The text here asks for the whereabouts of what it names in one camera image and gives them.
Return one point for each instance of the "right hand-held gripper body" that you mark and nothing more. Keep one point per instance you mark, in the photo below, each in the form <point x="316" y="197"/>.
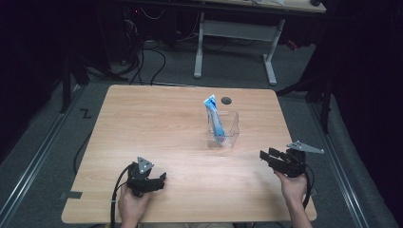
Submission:
<point x="294" y="163"/>

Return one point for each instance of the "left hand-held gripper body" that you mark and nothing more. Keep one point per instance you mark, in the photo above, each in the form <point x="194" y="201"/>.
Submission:
<point x="139" y="179"/>

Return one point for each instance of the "clear plastic box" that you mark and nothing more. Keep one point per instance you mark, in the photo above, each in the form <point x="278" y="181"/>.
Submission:
<point x="229" y="133"/>

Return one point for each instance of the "blue and white toothpaste tube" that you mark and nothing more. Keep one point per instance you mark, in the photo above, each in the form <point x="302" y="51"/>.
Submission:
<point x="215" y="118"/>

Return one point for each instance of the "person's right hand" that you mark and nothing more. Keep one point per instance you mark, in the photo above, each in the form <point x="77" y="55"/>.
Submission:
<point x="293" y="186"/>

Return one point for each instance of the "person's left hand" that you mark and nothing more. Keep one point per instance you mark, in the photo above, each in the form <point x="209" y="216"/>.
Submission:
<point x="131" y="205"/>

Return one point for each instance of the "black metal stand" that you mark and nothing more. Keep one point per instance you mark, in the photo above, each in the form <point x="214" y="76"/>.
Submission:
<point x="65" y="88"/>
<point x="325" y="107"/>

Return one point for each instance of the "round grey table grommet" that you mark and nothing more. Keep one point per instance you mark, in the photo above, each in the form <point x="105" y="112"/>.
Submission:
<point x="226" y="100"/>

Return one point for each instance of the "white-legged wooden desk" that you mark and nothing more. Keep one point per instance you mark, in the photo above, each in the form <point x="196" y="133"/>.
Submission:
<point x="240" y="30"/>

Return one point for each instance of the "metal floor rail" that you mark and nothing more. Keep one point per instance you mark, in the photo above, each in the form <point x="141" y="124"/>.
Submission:
<point x="34" y="164"/>
<point x="340" y="171"/>

